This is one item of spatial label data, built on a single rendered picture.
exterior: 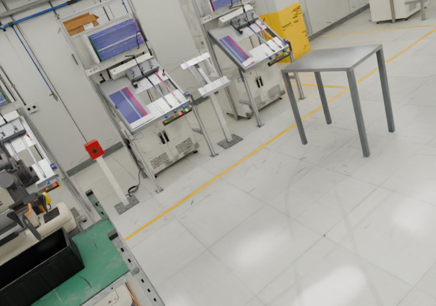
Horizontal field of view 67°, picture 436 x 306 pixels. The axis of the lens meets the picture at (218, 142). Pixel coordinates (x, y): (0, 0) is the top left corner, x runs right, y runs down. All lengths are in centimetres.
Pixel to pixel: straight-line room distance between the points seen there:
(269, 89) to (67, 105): 283
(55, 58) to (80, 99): 62
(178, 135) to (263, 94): 128
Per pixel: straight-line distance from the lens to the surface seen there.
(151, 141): 376
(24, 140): 355
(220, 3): 427
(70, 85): 517
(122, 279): 124
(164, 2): 560
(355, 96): 277
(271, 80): 450
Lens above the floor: 166
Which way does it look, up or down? 24 degrees down
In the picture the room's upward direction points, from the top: 22 degrees counter-clockwise
